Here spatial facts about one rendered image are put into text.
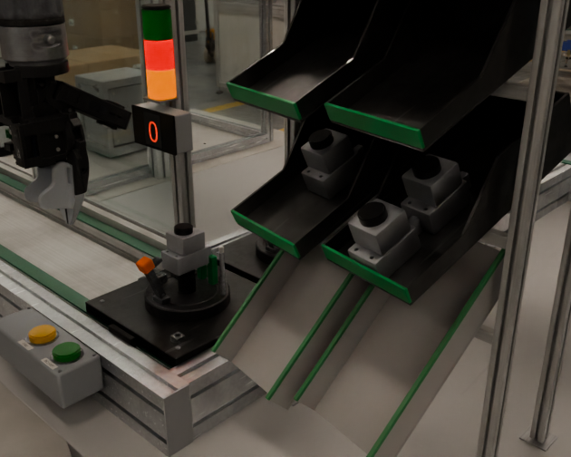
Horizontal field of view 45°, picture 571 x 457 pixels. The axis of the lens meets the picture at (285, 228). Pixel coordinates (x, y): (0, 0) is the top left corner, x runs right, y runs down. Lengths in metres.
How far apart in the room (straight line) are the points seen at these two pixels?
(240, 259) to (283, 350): 0.40
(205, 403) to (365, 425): 0.28
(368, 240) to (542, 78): 0.23
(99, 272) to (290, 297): 0.55
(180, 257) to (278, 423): 0.29
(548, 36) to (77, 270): 1.00
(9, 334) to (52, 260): 0.35
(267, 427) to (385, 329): 0.28
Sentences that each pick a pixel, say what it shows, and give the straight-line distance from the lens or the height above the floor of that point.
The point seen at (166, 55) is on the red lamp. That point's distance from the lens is 1.22.
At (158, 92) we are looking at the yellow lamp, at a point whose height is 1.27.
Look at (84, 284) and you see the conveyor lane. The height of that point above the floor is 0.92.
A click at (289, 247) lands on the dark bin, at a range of 0.77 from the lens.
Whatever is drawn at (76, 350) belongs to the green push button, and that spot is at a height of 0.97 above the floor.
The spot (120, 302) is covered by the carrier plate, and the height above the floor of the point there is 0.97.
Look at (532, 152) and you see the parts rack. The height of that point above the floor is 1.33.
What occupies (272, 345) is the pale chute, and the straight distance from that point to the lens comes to 0.92.
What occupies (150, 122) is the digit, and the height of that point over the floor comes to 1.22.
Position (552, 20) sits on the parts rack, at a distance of 0.70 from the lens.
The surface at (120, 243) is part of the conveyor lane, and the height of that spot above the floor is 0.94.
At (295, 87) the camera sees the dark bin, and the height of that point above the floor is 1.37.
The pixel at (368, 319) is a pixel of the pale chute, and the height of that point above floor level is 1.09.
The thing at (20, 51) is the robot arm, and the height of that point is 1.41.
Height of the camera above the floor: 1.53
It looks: 24 degrees down
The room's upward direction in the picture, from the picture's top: straight up
